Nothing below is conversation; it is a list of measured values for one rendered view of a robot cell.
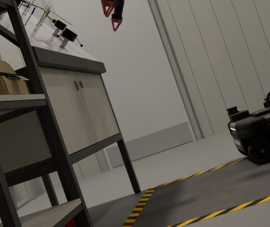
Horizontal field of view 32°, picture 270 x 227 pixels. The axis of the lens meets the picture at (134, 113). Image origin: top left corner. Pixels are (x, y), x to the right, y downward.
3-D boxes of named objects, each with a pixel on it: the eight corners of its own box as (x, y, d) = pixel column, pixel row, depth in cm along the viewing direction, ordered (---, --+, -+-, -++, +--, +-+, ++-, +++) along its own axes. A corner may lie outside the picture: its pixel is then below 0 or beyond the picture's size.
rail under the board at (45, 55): (106, 72, 305) (103, 62, 305) (38, 61, 189) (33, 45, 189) (98, 74, 306) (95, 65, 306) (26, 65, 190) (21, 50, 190)
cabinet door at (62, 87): (98, 142, 247) (74, 70, 247) (65, 156, 193) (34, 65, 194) (95, 143, 247) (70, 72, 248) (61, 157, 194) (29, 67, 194)
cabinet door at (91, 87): (121, 132, 301) (100, 74, 301) (99, 141, 247) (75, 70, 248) (116, 133, 301) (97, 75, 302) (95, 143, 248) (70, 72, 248)
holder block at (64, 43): (74, 56, 244) (84, 40, 242) (55, 43, 245) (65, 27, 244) (77, 57, 248) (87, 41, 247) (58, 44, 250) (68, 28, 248)
